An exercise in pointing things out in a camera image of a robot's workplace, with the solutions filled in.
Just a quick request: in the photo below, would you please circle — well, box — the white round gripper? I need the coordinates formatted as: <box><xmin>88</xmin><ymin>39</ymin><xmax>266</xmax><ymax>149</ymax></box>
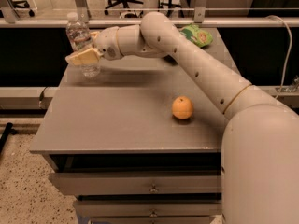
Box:
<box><xmin>65</xmin><ymin>27</ymin><xmax>122</xmax><ymax>66</ymax></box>

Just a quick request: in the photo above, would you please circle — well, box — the clear plastic water bottle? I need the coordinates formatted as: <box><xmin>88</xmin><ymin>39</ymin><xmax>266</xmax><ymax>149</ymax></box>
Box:
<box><xmin>66</xmin><ymin>12</ymin><xmax>100</xmax><ymax>78</ymax></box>

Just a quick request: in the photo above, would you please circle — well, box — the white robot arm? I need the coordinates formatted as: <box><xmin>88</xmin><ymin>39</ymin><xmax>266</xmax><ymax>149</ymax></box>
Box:
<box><xmin>66</xmin><ymin>12</ymin><xmax>299</xmax><ymax>224</ymax></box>

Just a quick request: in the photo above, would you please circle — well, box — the black chair base left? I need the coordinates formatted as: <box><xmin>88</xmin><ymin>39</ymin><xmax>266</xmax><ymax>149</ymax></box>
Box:
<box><xmin>0</xmin><ymin>0</ymin><xmax>35</xmax><ymax>18</ymax></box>

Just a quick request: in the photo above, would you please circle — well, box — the orange fruit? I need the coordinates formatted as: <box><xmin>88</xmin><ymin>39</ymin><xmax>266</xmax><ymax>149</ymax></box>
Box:
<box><xmin>172</xmin><ymin>96</ymin><xmax>193</xmax><ymax>119</ymax></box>

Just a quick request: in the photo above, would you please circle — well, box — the grey drawer cabinet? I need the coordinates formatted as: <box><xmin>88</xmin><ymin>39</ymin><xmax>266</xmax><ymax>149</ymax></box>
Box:
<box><xmin>29</xmin><ymin>27</ymin><xmax>241</xmax><ymax>224</ymax></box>

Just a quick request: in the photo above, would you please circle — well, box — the green snack bag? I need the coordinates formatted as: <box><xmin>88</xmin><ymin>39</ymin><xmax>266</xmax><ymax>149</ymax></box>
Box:
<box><xmin>179</xmin><ymin>24</ymin><xmax>213</xmax><ymax>48</ymax></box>

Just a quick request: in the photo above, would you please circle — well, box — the black pole on floor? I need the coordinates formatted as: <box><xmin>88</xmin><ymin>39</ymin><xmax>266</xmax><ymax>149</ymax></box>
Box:
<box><xmin>0</xmin><ymin>122</ymin><xmax>13</xmax><ymax>154</ymax></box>

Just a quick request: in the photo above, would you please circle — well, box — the upper grey drawer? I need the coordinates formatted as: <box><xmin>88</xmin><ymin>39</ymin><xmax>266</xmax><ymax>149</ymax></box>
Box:
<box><xmin>49</xmin><ymin>171</ymin><xmax>221</xmax><ymax>196</ymax></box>

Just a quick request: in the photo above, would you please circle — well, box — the grey drawer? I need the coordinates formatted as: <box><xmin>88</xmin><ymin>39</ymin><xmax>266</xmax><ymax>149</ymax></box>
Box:
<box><xmin>49</xmin><ymin>171</ymin><xmax>221</xmax><ymax>196</ymax></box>
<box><xmin>74</xmin><ymin>199</ymin><xmax>221</xmax><ymax>217</ymax></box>

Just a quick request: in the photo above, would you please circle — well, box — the lower grey drawer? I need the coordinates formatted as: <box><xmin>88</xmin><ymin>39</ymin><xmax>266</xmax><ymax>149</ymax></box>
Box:
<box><xmin>74</xmin><ymin>199</ymin><xmax>221</xmax><ymax>217</ymax></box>

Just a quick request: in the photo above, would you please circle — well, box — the metal guard rail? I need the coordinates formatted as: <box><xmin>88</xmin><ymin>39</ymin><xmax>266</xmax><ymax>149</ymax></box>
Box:
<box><xmin>1</xmin><ymin>0</ymin><xmax>299</xmax><ymax>27</ymax></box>

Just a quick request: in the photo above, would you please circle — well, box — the white cable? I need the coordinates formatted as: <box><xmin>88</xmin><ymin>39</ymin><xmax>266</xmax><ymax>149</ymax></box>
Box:
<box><xmin>265</xmin><ymin>14</ymin><xmax>294</xmax><ymax>101</ymax></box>

